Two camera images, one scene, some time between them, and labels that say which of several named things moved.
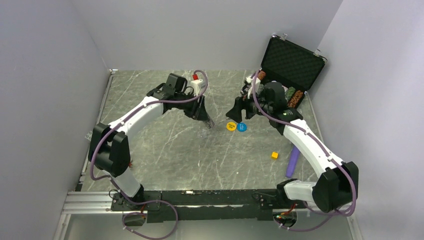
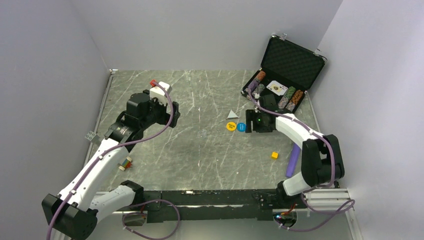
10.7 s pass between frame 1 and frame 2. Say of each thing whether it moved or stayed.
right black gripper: moved
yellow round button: stayed
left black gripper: moved
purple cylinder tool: stayed
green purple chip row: stayed
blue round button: stayed
